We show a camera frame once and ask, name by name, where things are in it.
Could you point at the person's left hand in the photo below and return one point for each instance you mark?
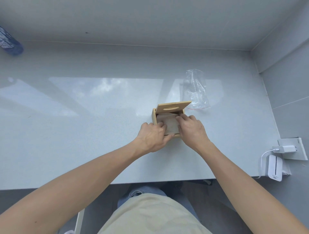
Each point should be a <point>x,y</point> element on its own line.
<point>151,137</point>

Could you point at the person's right hand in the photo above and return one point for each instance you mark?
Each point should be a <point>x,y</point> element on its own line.
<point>192,131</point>

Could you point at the person's right thumb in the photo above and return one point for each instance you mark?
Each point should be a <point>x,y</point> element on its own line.
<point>179,121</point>

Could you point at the person's left thumb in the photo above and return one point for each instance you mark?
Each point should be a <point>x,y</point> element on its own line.
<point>167,137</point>

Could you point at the small bamboo wooden box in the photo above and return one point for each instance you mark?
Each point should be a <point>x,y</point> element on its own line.
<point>153,115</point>

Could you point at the person's left forearm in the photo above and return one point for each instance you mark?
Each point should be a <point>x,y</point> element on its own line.
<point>72,188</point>

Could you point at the person's right forearm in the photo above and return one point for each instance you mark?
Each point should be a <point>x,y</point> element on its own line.
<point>243,188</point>

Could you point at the bamboo lid with oval slot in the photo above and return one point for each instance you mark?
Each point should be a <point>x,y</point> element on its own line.
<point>172,106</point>

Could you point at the clear plastic zip bag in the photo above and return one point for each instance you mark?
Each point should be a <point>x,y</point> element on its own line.
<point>196,90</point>

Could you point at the beige shirt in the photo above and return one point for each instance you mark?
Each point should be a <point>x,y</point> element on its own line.
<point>149,214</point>

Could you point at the white rounded electronic device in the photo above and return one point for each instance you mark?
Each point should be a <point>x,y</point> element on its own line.
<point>274,167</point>

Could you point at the white charger plug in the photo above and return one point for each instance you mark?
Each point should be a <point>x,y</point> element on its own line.
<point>286,149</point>

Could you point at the blue plastic bottle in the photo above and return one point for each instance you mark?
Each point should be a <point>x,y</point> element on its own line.
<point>9,43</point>

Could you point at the white chair frame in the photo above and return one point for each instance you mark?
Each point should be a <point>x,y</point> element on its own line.
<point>79,220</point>

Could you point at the white wall socket plate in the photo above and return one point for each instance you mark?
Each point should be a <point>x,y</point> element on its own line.
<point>300,154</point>

